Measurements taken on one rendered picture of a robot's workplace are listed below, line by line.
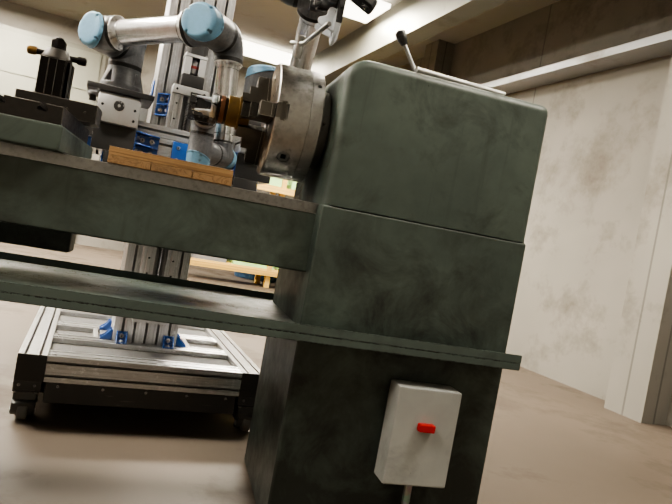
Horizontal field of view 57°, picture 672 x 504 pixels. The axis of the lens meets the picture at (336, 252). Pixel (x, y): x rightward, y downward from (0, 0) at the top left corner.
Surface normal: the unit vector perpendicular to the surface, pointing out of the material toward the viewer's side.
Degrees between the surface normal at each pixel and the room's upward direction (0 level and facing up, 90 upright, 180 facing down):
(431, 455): 90
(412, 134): 90
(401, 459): 90
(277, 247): 90
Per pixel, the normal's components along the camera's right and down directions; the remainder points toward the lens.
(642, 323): -0.91, -0.16
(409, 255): 0.25, 0.07
